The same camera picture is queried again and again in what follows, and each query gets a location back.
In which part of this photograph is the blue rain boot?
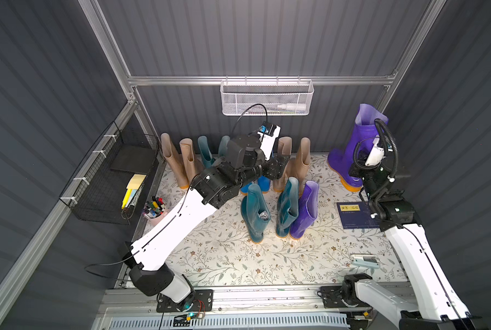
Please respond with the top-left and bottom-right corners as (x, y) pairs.
(240, 183), (251, 195)
(257, 176), (271, 194)

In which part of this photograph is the beige rain boot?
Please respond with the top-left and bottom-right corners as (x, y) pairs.
(272, 136), (294, 194)
(180, 138), (204, 182)
(160, 133), (189, 189)
(291, 137), (311, 195)

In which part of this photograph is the teal front boot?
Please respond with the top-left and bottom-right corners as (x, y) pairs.
(276, 177), (299, 238)
(241, 184), (271, 243)

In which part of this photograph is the purple front boot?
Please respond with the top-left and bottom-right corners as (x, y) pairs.
(327, 103), (388, 193)
(289, 180), (319, 240)

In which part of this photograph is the dark teal boot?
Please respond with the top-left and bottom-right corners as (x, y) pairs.
(218, 136), (230, 158)
(197, 136), (215, 168)

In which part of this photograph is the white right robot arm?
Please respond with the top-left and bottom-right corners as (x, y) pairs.
(341, 162), (483, 329)

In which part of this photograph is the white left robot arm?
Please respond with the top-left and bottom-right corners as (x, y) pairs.
(125, 133), (289, 309)

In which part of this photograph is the dark blue book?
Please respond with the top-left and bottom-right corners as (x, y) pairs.
(336, 202), (379, 230)

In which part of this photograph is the floral floor mat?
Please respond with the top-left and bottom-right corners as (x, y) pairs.
(167, 154), (406, 287)

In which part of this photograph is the pink cup of markers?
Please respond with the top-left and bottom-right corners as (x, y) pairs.
(142, 196), (168, 226)

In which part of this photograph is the yellow notepad in basket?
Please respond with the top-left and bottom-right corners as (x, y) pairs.
(121, 174), (146, 210)

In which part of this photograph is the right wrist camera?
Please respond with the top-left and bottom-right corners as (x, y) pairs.
(365, 136), (385, 167)

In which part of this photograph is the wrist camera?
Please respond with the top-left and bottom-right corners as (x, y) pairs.
(257, 121), (281, 161)
(365, 136), (385, 167)

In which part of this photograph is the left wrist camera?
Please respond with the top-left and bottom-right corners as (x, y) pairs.
(257, 121), (281, 161)

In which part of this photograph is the white wire mesh basket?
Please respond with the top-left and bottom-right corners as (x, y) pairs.
(219, 78), (315, 116)

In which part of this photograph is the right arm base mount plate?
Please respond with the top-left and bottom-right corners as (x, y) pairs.
(317, 283), (358, 309)

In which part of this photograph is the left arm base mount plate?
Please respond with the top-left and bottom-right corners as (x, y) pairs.
(156, 290), (214, 313)

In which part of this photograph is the black wire wall basket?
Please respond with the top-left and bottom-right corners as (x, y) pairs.
(59, 123), (160, 225)

